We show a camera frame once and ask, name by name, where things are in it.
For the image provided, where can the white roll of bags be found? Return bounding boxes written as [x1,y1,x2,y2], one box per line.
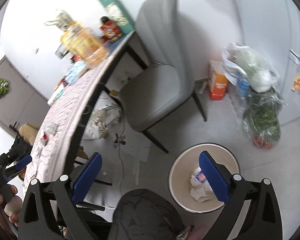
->
[47,84,65,106]

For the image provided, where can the blue tissue packet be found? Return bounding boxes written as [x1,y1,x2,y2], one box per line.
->
[190,167,206,187]

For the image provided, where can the orange white carton on floor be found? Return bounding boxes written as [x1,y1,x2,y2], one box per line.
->
[208,60,228,100]

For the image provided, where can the red and white torn carton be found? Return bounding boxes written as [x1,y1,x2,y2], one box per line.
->
[40,133,49,146]

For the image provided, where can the clear plastic jar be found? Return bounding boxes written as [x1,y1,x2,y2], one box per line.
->
[61,23,109,69]

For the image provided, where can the beige trash bin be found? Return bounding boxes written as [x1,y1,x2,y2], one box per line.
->
[168,143,240,213]

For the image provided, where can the pink patterned tablecloth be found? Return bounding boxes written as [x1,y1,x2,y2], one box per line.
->
[23,62,109,192]

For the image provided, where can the white plastic bags pile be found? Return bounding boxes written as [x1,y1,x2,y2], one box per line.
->
[222,43,280,93]

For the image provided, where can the green tall box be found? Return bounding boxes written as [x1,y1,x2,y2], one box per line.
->
[99,0,135,34]

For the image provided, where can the white refrigerator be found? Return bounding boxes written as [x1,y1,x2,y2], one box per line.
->
[279,0,300,124]

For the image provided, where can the green hanging ornament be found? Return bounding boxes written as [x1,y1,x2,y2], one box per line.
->
[0,78,10,98]

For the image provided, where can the grey door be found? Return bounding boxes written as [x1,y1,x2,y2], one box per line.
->
[0,57,50,133]

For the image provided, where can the orange chair with brown cover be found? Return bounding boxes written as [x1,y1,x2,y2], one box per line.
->
[14,123,39,146]

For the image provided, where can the person's left hand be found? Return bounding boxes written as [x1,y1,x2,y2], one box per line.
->
[0,185,23,235]

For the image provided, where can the blue white tissue pack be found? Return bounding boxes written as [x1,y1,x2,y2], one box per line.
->
[65,61,89,85]

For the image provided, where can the grey upholstered chair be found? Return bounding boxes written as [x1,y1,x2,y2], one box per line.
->
[119,0,207,153]

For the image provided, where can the white paper tote bag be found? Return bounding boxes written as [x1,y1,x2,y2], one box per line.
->
[44,10,77,31]

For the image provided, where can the plastic bag of vegetables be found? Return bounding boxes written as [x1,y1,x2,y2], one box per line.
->
[243,88,284,150]

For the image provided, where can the white tissue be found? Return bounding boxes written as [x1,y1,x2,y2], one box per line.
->
[190,187,215,203]

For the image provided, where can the trash pile under table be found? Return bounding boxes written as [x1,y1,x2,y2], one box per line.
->
[82,103,121,140]

